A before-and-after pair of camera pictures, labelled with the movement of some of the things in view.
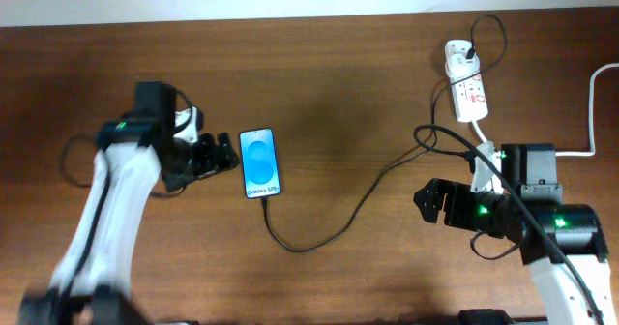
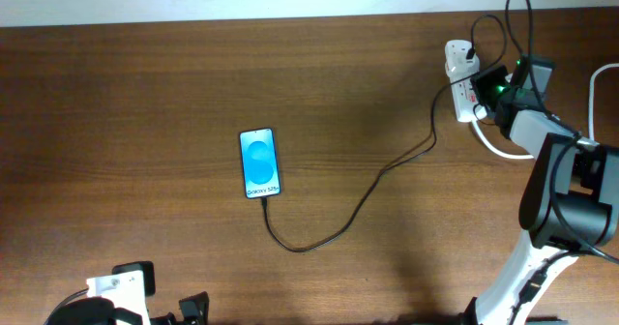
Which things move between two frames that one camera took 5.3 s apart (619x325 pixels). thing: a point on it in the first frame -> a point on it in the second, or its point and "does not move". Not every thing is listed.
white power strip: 470,99 does not move
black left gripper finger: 224,154 -> 194,309
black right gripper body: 468,209 -> 489,87
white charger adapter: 457,65 does not move
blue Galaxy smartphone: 259,162 does not move
